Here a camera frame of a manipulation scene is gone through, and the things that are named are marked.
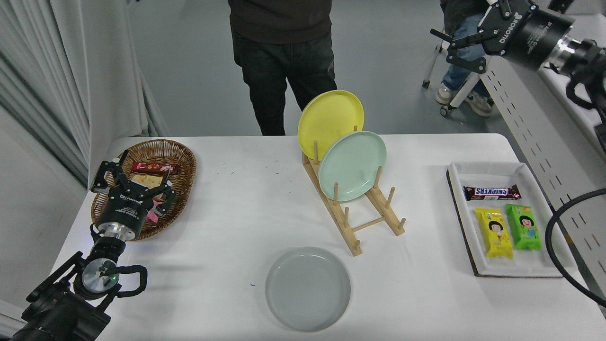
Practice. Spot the brown wicker basket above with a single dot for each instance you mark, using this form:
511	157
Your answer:
184	161

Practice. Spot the grey curtain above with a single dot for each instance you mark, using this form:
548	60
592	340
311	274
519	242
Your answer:
71	71

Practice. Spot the red snack bar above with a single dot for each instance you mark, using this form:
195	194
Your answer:
151	166

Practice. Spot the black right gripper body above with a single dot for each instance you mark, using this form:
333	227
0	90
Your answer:
532	33

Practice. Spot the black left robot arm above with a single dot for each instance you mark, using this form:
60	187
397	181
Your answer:
57	312

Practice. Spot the mint green plate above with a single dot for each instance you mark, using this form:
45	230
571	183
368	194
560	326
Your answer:
352	166

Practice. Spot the pink snack wrapper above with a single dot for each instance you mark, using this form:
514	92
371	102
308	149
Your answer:
152	216

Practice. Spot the person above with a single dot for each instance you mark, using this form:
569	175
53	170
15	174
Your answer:
464	66
279	57

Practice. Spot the black object on desk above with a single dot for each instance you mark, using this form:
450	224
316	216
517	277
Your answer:
563	4

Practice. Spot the white rectangular tray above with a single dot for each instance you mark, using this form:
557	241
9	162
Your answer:
492	173

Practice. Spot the white perforated desk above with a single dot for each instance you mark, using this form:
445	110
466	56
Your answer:
530	123

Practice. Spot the brown Snickers bar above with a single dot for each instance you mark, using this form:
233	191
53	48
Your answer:
492	191

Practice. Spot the wooden plate rack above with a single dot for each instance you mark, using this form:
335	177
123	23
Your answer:
352	246

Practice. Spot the pale yellow snack pack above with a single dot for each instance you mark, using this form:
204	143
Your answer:
144	181

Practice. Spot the green snack bar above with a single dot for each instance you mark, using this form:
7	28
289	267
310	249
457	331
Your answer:
523	229

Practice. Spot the yellow plate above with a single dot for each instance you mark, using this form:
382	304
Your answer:
331	121

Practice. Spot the grey plate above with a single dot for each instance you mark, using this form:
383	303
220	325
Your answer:
307	289

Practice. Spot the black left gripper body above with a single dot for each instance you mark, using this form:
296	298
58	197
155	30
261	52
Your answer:
124	208

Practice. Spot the yellow snack bar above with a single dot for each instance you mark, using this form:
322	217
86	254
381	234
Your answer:
494	234

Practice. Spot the white chair leg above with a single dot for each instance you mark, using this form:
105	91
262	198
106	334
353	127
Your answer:
433	66

